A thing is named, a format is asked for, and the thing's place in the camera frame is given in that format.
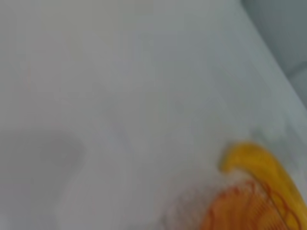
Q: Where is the yellow banana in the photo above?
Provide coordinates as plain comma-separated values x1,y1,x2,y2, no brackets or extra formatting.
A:
217,141,307,230

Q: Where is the orange wire basket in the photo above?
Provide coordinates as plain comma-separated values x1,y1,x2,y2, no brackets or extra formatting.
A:
165,179,303,230

